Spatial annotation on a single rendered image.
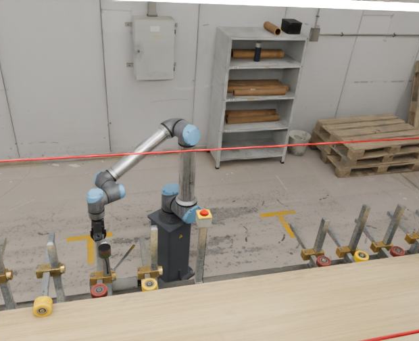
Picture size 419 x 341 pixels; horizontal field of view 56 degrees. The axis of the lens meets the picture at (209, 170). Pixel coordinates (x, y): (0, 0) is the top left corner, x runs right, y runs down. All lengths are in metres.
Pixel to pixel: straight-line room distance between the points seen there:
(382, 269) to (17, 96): 3.75
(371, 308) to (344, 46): 3.68
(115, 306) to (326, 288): 1.10
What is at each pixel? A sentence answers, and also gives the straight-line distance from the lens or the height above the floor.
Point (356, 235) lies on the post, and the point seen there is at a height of 0.95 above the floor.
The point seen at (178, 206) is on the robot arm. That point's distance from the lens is 2.70.
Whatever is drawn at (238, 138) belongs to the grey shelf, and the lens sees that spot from 5.13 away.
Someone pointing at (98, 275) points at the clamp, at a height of 0.87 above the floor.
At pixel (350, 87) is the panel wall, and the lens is 5.60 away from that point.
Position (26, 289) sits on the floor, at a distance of 3.47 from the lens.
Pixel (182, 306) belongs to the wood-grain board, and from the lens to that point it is 2.04.
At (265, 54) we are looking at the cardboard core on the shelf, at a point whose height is 1.31.
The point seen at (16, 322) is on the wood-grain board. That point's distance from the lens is 2.11.
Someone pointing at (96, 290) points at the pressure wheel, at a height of 0.90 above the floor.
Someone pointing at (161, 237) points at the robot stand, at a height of 0.48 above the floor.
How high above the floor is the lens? 2.50
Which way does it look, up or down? 32 degrees down
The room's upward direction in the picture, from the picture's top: 5 degrees clockwise
